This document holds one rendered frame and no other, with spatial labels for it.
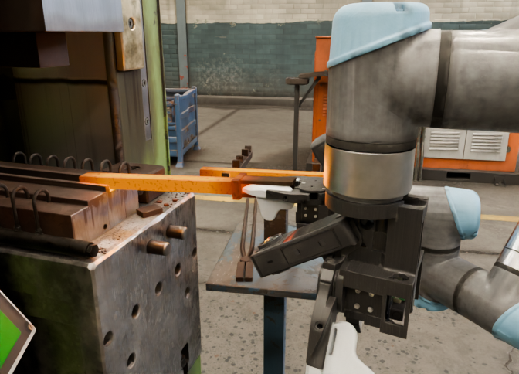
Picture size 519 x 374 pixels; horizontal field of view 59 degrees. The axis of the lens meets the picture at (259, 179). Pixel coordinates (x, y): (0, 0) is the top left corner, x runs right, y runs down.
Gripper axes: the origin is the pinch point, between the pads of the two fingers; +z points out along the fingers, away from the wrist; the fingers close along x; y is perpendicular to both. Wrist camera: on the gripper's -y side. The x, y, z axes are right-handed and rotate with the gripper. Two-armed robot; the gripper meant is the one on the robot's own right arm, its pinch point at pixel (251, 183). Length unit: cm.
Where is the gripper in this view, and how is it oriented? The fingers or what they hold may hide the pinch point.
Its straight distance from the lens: 77.7
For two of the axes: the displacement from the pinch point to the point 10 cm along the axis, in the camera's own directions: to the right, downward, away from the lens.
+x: 3.0, -3.1, 9.0
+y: 0.3, 9.5, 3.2
